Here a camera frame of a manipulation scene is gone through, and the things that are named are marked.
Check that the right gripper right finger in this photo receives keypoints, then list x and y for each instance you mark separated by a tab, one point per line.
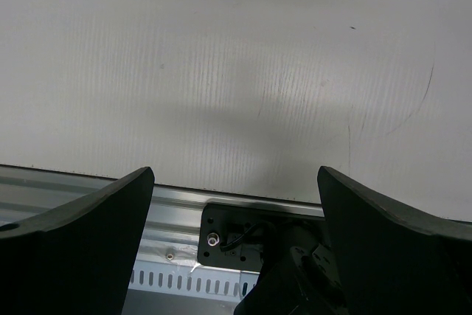
393	258

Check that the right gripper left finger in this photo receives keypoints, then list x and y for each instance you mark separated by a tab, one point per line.
76	258

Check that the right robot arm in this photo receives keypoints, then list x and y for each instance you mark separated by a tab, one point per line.
303	282

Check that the white slotted cable duct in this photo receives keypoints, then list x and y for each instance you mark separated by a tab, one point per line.
192	281

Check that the aluminium mounting rail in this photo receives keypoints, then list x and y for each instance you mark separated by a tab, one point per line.
174	216

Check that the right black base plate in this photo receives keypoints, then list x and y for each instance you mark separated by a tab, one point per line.
254	237

